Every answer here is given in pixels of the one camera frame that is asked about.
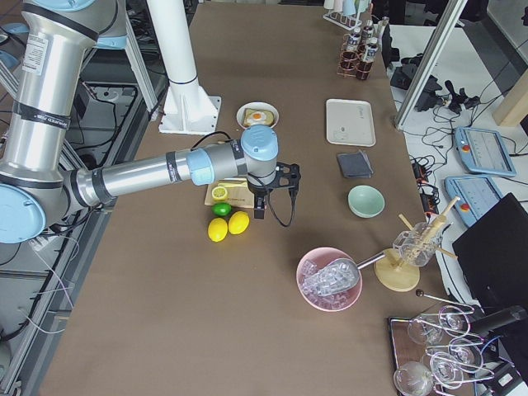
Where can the copper wire bottle rack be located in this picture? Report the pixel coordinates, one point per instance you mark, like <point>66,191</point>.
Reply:
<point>351,65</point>

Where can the wooden mug tree stand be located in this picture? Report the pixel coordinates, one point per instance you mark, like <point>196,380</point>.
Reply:
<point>396,274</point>

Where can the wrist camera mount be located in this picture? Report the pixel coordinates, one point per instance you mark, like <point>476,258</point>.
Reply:
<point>287,176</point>

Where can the bottle with white cap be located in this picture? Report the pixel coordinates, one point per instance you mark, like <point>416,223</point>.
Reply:
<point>353,40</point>

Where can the glass mug on stand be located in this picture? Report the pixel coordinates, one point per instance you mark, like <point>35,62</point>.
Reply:
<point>412,246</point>

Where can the white round plate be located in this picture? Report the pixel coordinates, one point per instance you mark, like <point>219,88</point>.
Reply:
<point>257,105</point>

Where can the wine glass rack tray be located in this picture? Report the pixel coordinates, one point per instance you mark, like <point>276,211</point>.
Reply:
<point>449,376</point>

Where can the green ceramic bowl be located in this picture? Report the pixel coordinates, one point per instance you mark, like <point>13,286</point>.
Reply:
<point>365,201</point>

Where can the fried egg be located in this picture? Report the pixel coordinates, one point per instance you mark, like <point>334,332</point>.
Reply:
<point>256,117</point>

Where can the halved lemon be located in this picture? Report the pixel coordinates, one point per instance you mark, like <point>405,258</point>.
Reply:
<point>219,193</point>

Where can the grey folded cloth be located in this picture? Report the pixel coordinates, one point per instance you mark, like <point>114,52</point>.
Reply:
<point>355,165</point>

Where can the metal ice scoop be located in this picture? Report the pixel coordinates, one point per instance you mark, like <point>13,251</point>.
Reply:
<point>338,276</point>

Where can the pink bowl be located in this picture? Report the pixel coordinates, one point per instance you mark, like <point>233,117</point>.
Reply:
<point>315,260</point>

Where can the bread slice under egg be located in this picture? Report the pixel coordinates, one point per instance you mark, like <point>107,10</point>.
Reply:
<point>270,117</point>

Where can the yellow knife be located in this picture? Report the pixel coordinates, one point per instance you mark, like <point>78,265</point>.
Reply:
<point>233,184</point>

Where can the yellow lemon near board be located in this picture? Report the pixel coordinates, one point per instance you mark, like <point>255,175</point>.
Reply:
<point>238,222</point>

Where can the green lime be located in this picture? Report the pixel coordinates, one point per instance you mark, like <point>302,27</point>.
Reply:
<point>221,209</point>

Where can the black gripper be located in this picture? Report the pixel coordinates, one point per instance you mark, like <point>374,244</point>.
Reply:
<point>258,192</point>

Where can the black laptop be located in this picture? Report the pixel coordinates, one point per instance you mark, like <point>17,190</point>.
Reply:
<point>492,254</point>

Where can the white cup rack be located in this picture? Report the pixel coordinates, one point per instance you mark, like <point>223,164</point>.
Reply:
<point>345,13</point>

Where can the cream rectangular tray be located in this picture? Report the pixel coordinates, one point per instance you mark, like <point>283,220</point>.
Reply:
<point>350,122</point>

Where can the aluminium frame post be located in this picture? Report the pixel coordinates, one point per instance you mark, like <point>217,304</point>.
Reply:
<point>434,47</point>

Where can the wooden cutting board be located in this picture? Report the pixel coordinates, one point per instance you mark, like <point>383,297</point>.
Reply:
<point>238,197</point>

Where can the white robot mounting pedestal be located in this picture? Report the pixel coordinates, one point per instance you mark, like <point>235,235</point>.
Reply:
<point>187,109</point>

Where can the yellow lemon outer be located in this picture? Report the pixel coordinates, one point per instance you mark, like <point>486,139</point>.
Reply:
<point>217,230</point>

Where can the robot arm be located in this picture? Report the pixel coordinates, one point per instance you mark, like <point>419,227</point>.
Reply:
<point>55,159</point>

